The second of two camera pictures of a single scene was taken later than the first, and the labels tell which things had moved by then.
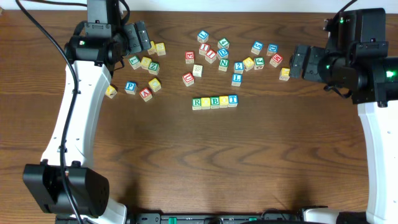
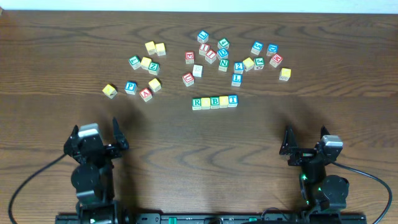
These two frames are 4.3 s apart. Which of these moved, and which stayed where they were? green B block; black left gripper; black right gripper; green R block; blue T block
Moved: black left gripper; black right gripper
Stayed: green B block; blue T block; green R block
